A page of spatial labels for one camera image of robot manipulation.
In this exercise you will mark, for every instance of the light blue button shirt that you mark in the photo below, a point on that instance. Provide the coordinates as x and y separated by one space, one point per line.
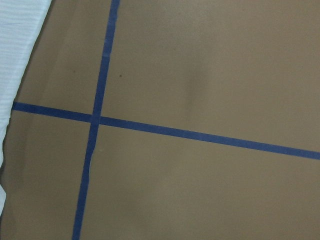
21 22

